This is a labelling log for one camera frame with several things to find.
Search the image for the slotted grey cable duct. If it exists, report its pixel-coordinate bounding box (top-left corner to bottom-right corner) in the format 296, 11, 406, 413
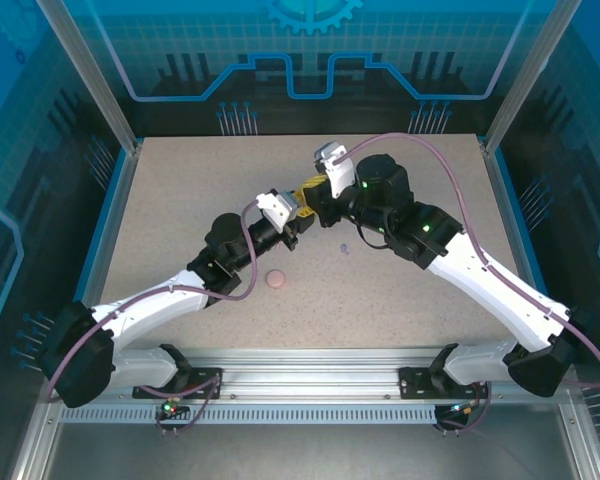
59, 405, 439, 425

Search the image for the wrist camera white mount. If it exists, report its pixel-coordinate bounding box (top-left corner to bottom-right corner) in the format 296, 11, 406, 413
254, 188, 301, 234
313, 140, 357, 199

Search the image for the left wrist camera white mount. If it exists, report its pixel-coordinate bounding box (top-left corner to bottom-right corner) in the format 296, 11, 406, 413
254, 188, 301, 234

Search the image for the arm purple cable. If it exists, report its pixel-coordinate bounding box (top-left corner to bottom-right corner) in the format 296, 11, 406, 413
332, 130, 600, 434
45, 199, 264, 436

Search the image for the blue trimmed aluminium side rail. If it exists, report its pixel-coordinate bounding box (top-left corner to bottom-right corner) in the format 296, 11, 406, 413
479, 134, 571, 364
54, 139, 145, 364

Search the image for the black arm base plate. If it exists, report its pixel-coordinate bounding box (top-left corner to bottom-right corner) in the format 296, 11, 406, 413
398, 364, 491, 401
132, 367, 225, 401

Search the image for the aluminium front mounting rail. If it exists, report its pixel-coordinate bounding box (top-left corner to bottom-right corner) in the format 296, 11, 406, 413
44, 347, 579, 406

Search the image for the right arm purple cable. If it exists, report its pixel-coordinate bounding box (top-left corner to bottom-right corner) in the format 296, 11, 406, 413
332, 130, 600, 434

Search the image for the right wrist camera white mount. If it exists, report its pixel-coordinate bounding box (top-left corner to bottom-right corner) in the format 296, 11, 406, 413
313, 140, 357, 199

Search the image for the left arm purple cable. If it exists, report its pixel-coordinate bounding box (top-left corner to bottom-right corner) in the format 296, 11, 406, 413
45, 199, 264, 436

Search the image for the aluminium frame post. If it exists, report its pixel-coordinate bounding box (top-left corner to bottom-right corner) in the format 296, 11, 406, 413
34, 0, 144, 154
482, 0, 584, 154

